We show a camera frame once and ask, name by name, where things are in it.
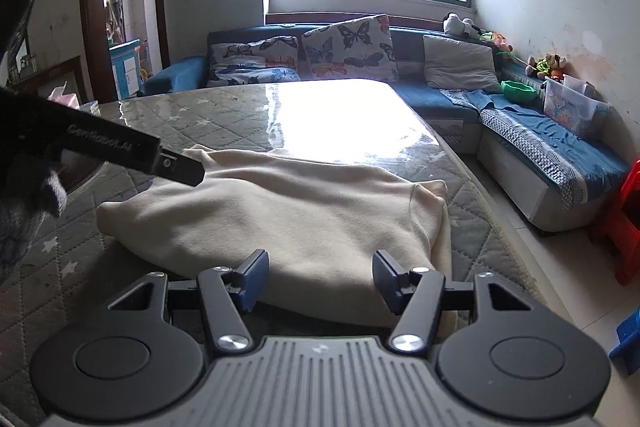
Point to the panda plush toy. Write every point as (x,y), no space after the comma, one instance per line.
(459,27)

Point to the grey quilted star table cover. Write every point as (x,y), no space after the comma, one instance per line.
(70,267)

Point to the butterfly pillow lying flat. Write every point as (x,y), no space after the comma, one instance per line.
(270,60)

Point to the blue sofa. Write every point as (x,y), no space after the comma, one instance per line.
(556,179)

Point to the green bowl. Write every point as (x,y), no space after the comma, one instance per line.
(518,92)

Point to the red plastic stool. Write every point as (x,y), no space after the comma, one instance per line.
(620,227)

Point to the dark wooden cabinet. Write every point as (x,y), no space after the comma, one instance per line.
(23,75)

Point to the grey cushion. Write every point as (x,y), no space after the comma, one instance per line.
(458,65)

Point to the blue white box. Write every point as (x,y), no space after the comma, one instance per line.
(126,68)

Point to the colourful plush toys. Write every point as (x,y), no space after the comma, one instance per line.
(550,66)

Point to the gloved left hand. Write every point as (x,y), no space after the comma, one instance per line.
(30,190)

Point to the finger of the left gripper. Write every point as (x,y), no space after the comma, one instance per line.
(178,168)

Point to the pink white tissue box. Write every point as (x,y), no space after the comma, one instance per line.
(71,100)

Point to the butterfly pillow upright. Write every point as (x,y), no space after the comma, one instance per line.
(361,48)

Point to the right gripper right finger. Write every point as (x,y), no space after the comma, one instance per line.
(415,296)

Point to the clear plastic storage box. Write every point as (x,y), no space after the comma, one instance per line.
(568,103)

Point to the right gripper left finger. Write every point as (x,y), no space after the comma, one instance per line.
(226,295)

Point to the cream sweater garment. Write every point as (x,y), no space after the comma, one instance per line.
(319,222)

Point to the blue plastic stool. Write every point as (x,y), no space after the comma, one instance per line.
(627,348)

